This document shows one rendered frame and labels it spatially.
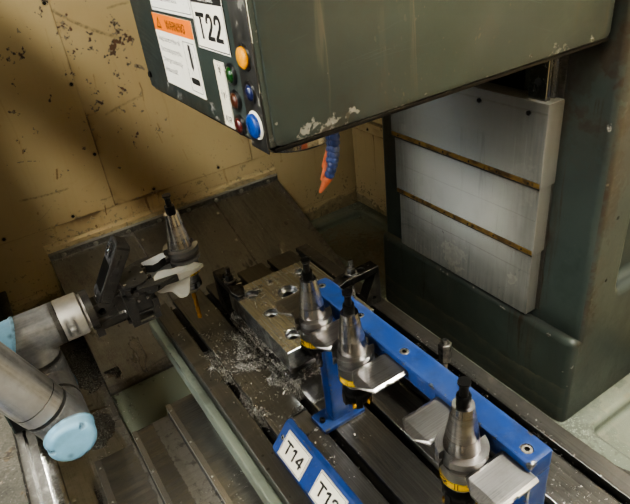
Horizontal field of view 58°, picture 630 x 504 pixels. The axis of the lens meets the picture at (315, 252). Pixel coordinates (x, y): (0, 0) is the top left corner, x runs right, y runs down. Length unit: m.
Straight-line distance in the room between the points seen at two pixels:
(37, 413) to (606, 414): 1.30
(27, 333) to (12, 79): 1.07
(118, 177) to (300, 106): 1.43
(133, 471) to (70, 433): 0.54
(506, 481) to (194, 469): 0.84
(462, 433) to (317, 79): 0.44
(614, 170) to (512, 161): 0.20
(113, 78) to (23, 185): 0.44
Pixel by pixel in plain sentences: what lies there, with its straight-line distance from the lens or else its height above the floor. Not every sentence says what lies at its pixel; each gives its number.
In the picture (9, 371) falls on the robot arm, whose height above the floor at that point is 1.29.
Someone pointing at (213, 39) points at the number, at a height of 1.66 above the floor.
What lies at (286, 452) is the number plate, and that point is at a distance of 1.12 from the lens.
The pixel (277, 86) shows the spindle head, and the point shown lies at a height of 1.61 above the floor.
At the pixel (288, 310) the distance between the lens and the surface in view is 0.95.
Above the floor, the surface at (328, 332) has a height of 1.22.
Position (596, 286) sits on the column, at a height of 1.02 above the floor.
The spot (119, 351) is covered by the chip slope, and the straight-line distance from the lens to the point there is 1.88.
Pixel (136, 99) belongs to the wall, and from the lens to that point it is 2.03.
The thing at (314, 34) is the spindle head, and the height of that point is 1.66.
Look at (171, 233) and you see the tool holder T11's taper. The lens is 1.03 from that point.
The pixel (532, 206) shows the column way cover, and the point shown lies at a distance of 1.29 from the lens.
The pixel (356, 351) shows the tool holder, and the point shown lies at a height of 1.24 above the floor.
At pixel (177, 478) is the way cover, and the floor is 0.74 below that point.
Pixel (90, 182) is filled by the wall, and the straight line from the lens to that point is 2.05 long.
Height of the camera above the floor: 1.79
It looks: 32 degrees down
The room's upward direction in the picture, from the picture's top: 7 degrees counter-clockwise
